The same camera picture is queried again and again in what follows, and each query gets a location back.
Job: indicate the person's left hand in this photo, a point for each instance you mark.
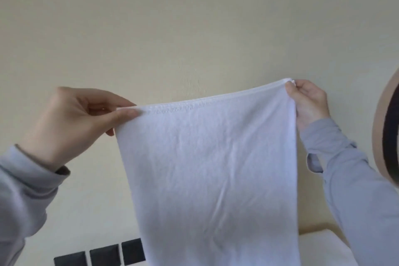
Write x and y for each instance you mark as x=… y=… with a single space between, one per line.
x=62 y=125

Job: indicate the person's right hand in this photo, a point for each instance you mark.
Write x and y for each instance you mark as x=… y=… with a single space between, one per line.
x=313 y=103

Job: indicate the person's left thumb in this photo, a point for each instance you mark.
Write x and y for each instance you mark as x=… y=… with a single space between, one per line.
x=123 y=116

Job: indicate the person's right thumb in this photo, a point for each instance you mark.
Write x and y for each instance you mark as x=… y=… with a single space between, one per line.
x=291 y=91

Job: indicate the white towel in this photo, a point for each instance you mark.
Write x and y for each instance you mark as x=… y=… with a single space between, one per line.
x=208 y=166

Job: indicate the person's right forearm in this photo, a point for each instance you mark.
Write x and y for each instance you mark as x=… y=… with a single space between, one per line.
x=352 y=188

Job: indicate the person's left forearm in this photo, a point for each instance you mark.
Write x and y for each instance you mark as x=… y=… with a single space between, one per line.
x=21 y=200

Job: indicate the round wooden framed mirror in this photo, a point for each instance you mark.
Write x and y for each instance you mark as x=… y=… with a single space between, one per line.
x=388 y=128

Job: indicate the black square wall panel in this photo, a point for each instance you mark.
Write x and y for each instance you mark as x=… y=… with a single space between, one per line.
x=70 y=259
x=132 y=251
x=105 y=255

